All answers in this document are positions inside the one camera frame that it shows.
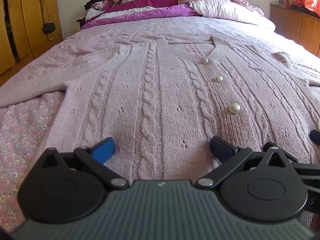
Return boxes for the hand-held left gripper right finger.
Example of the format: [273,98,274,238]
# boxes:
[195,136,287,190]

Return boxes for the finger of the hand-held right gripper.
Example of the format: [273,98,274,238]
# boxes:
[309,130,320,146]
[286,156,320,181]

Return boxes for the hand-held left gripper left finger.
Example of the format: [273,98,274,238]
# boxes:
[39,137,130,190]

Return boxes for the pink cable-knit cardigan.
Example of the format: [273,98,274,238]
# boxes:
[0,34,320,230]

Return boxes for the dark clothes pile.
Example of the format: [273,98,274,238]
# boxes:
[84,0,108,11]

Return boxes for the pink floral bedsheet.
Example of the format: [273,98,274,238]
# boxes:
[0,17,320,232]

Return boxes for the brown wooden cabinet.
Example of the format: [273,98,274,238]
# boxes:
[269,3,320,56]

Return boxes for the small black purse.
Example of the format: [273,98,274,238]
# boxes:
[37,0,56,35]

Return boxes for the pale pink ruffled comforter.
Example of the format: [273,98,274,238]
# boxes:
[160,0,276,30]

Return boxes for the magenta and white striped quilt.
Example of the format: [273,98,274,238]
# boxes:
[81,0,208,30]

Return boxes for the light wooden wardrobe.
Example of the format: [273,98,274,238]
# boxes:
[0,0,63,76]

